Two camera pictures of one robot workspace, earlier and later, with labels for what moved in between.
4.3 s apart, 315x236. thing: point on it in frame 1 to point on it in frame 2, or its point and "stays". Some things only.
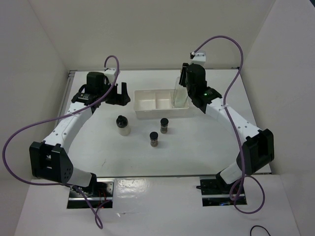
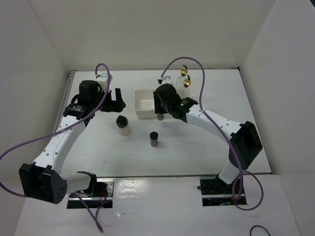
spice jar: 153,136 stays
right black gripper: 182,81 to 157,108
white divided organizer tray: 157,104 stays
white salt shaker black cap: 122,123 stays
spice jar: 164,125 to 160,117
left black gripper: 121,99 to 115,106
